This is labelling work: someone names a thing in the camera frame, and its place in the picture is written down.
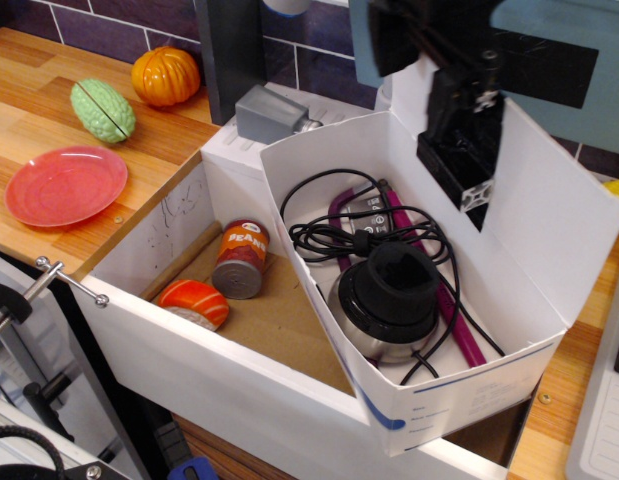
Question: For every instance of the orange salmon sushi toy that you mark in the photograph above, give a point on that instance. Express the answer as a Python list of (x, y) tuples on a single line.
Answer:
[(196, 301)]

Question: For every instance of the grey toy faucet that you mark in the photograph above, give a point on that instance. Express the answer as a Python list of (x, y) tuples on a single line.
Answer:
[(383, 99)]

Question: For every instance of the grey block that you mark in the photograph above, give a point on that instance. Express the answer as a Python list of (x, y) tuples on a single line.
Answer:
[(265, 116)]

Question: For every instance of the green toy bitter melon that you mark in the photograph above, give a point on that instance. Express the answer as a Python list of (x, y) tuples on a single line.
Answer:
[(102, 110)]

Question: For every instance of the metal clamp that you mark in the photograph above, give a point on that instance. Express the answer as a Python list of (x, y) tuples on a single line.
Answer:
[(16, 307)]

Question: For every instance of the pink plastic plate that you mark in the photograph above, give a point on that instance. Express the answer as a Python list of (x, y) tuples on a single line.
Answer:
[(65, 186)]

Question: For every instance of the white toy sink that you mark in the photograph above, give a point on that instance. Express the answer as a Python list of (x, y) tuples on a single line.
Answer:
[(280, 381)]

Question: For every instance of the black silver 3d mouse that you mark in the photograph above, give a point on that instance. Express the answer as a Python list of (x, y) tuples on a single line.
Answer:
[(386, 305)]

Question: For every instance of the orange toy pumpkin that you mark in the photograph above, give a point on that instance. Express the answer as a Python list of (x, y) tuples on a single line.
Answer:
[(165, 76)]

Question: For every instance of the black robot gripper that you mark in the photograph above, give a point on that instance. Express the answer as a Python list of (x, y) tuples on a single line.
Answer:
[(461, 143)]

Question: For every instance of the toy beans can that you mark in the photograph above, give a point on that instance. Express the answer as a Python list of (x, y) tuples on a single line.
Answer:
[(241, 258)]

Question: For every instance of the grey tray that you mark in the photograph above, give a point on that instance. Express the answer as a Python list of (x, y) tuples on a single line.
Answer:
[(594, 452)]

